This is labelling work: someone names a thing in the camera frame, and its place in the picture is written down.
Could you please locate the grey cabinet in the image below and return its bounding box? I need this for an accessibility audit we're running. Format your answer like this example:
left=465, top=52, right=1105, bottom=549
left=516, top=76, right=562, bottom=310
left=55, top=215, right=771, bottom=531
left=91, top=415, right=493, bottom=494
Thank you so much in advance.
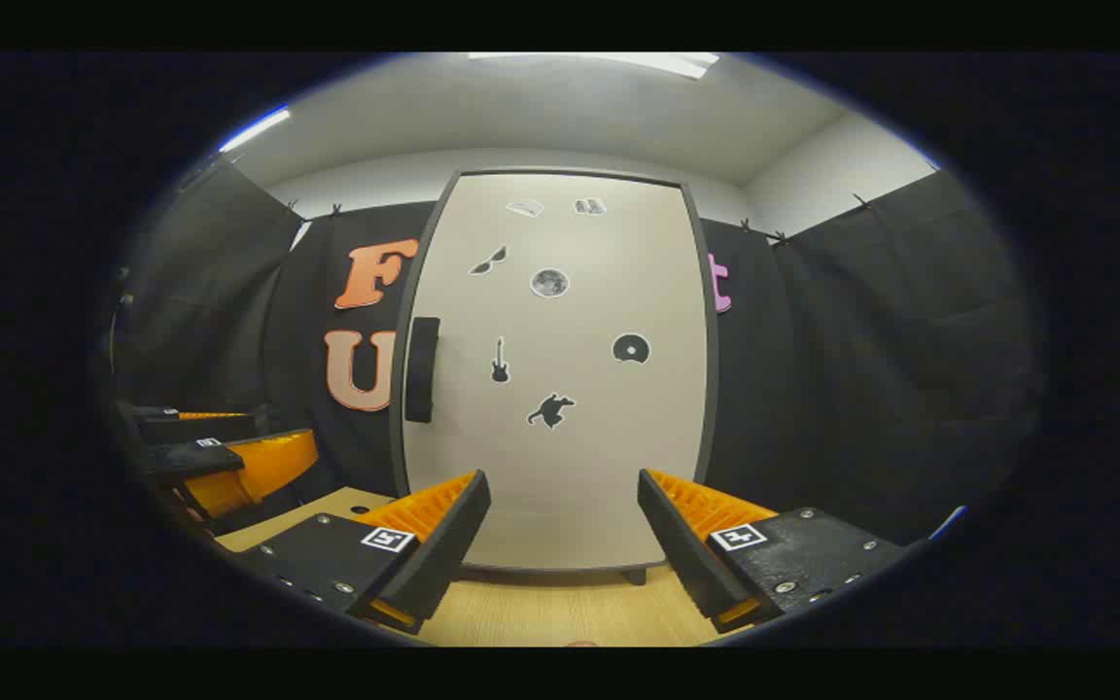
left=388, top=167, right=721, bottom=586

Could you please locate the black cabinet door handle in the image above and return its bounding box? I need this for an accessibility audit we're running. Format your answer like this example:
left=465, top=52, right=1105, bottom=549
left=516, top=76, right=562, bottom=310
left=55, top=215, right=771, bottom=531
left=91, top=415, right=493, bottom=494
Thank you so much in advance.
left=404, top=316, right=441, bottom=424

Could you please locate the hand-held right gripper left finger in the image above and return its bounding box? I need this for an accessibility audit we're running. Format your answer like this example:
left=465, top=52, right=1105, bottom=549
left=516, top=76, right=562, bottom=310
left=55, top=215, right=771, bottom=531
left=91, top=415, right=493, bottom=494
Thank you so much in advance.
left=227, top=470, right=492, bottom=636

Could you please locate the black backdrop cloth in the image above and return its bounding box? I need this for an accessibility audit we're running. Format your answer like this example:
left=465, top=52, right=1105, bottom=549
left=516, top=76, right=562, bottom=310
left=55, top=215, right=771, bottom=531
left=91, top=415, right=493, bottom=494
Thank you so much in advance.
left=108, top=160, right=1042, bottom=545

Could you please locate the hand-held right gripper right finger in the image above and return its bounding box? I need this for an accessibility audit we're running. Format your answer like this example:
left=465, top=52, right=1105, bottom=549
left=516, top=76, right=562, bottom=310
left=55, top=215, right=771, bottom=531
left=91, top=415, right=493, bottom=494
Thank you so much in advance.
left=638, top=469, right=911, bottom=635

